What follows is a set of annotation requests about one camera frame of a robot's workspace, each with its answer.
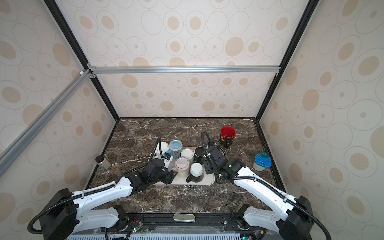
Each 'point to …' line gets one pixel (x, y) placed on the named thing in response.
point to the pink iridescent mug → (182, 165)
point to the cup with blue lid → (262, 160)
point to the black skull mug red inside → (227, 134)
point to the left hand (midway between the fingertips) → (177, 170)
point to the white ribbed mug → (157, 154)
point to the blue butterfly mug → (175, 148)
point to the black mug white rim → (199, 153)
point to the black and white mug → (196, 172)
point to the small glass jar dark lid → (102, 162)
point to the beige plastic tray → (208, 179)
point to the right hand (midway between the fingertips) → (210, 162)
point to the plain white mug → (188, 153)
